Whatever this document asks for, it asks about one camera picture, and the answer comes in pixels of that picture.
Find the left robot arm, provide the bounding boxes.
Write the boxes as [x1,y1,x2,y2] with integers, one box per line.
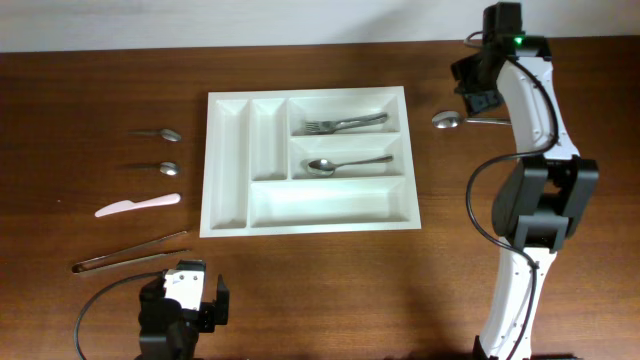
[138,260,230,360]

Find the small metal teaspoon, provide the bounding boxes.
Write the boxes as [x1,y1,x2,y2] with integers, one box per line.
[129,128,182,142]
[124,162,180,176]

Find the small metal teaspoon lower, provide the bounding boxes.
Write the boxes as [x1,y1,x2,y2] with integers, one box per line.
[124,162,180,176]

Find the large metal spoon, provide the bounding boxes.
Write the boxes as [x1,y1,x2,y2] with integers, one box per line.
[432,111,511,129]
[305,155,394,177]

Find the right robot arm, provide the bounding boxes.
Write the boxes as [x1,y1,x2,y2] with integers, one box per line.
[451,2,599,359]

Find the white plastic cutlery tray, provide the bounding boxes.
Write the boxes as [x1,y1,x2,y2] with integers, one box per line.
[199,86,421,238]

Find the pink plastic knife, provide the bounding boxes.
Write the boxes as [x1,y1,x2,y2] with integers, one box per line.
[94,193,181,218]

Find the metal kitchen tongs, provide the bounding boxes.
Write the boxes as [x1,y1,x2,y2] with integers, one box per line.
[70,230,189,275]

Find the small metal teaspoon upper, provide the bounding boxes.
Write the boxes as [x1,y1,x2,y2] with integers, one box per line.
[129,128,182,142]

